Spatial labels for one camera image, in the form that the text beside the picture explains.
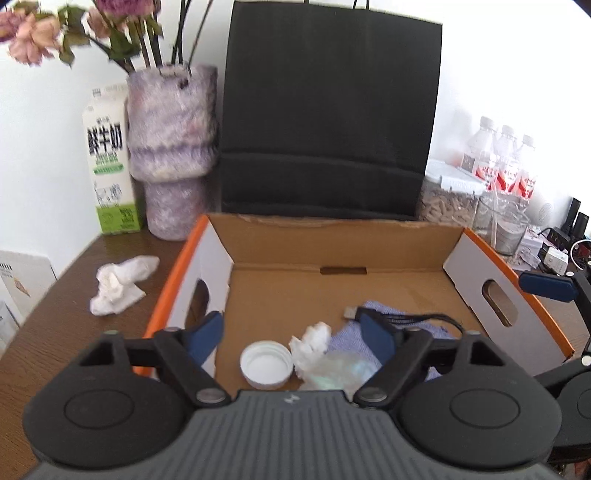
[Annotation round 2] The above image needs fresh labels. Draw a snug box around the purple textured vase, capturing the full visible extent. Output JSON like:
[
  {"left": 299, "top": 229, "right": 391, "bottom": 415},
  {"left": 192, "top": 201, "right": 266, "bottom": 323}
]
[{"left": 126, "top": 65, "right": 219, "bottom": 241}]

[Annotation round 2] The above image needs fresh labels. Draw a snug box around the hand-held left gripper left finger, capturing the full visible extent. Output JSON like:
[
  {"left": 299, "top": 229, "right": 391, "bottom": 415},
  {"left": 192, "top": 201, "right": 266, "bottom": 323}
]
[{"left": 74, "top": 311, "right": 232, "bottom": 408}]

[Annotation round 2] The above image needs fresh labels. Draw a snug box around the white tissue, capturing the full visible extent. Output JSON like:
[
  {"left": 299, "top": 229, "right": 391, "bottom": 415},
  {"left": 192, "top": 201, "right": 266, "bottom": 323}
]
[
  {"left": 288, "top": 322, "right": 332, "bottom": 382},
  {"left": 89, "top": 256, "right": 160, "bottom": 317}
]

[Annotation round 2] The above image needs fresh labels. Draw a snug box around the white bottle cap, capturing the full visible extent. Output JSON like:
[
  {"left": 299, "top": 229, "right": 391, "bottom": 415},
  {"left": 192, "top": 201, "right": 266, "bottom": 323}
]
[{"left": 240, "top": 340, "right": 294, "bottom": 390}]

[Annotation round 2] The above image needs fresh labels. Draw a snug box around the clear plastic bag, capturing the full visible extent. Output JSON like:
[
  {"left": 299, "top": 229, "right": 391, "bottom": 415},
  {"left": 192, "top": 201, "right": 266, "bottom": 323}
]
[{"left": 302, "top": 349, "right": 384, "bottom": 392}]

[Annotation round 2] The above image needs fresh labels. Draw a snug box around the white round speaker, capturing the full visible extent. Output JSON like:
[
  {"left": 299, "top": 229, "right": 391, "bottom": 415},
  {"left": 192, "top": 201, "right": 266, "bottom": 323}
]
[{"left": 531, "top": 200, "right": 554, "bottom": 227}]

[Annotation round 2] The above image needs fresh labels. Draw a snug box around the white floor appliance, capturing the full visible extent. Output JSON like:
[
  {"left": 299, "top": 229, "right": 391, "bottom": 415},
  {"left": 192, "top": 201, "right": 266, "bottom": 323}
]
[{"left": 0, "top": 249, "right": 59, "bottom": 343}]

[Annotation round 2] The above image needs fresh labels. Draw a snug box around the dark charging cable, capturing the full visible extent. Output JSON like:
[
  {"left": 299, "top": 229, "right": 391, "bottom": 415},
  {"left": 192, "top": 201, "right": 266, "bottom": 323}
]
[{"left": 342, "top": 305, "right": 465, "bottom": 340}]

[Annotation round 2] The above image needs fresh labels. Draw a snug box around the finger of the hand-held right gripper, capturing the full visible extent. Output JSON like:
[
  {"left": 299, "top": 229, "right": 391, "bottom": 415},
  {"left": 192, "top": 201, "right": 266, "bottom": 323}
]
[
  {"left": 534, "top": 353, "right": 591, "bottom": 398},
  {"left": 518, "top": 270, "right": 591, "bottom": 304}
]

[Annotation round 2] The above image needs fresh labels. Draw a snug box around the black upright device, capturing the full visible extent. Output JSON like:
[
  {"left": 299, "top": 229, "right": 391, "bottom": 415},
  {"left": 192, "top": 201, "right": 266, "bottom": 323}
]
[{"left": 561, "top": 198, "right": 591, "bottom": 241}]

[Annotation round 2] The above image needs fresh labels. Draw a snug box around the white printed tin box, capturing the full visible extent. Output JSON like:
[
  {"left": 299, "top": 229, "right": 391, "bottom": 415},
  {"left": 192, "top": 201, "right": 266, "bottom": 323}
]
[{"left": 510, "top": 231, "right": 544, "bottom": 271}]

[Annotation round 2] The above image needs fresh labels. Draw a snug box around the water bottle red label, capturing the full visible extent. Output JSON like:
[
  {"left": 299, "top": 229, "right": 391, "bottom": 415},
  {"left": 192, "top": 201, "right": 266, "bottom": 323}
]
[
  {"left": 510, "top": 134, "right": 539, "bottom": 197},
  {"left": 459, "top": 116, "right": 498, "bottom": 182},
  {"left": 492, "top": 124, "right": 516, "bottom": 191}
]

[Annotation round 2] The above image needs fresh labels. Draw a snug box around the orange cardboard box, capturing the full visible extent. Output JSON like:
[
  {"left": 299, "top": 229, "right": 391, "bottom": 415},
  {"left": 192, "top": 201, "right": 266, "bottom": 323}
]
[{"left": 133, "top": 212, "right": 575, "bottom": 385}]

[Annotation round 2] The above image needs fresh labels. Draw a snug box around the purple cloth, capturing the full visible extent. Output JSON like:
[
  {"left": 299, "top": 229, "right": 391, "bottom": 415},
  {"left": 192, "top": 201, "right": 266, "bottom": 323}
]
[{"left": 325, "top": 301, "right": 465, "bottom": 384}]

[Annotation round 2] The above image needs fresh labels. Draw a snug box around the dried pink rose bouquet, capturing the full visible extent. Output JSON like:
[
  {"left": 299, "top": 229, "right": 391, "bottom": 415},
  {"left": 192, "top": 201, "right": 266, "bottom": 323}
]
[{"left": 0, "top": 0, "right": 218, "bottom": 77}]

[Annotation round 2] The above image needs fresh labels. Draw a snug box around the glass stirring rod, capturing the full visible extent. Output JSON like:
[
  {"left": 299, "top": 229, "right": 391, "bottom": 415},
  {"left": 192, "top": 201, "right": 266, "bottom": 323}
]
[{"left": 490, "top": 182, "right": 502, "bottom": 243}]

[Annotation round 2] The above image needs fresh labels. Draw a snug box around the white charger plug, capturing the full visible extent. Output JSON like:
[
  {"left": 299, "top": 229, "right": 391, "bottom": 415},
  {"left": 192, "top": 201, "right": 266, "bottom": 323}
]
[{"left": 538, "top": 244, "right": 571, "bottom": 273}]

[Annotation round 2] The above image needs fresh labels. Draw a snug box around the black paper bag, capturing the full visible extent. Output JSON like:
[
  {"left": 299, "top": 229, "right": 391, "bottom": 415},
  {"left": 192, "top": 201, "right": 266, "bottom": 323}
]
[{"left": 218, "top": 0, "right": 443, "bottom": 221}]

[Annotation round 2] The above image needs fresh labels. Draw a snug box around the white green milk carton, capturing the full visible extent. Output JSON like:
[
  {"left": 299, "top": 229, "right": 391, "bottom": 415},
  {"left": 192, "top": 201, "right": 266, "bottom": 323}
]
[{"left": 82, "top": 84, "right": 144, "bottom": 236}]

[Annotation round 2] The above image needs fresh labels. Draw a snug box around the clear seed container white lid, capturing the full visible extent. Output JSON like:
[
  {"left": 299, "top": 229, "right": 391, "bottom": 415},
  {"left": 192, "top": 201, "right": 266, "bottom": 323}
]
[{"left": 417, "top": 159, "right": 486, "bottom": 227}]

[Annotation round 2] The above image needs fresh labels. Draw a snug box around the clear glass cup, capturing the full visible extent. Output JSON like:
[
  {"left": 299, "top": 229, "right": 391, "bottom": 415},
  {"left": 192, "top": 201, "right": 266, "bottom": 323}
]
[{"left": 473, "top": 189, "right": 530, "bottom": 257}]

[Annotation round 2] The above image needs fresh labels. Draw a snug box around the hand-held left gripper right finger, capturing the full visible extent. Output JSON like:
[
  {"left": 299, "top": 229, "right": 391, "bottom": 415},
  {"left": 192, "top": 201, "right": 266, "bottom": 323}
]
[{"left": 353, "top": 314, "right": 509, "bottom": 408}]

